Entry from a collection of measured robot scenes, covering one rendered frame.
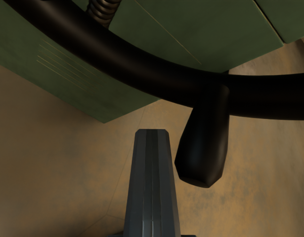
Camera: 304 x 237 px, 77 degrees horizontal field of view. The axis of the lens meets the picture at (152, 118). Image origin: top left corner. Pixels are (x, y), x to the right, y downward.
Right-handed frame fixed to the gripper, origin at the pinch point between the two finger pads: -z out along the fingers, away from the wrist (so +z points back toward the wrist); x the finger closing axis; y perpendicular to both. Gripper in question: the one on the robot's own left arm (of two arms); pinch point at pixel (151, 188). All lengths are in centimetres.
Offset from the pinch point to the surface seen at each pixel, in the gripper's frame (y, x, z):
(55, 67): -15, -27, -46
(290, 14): 2.8, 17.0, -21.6
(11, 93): -28, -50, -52
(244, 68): -8.6, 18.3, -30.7
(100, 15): 4.2, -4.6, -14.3
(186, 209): -95, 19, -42
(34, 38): -6, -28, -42
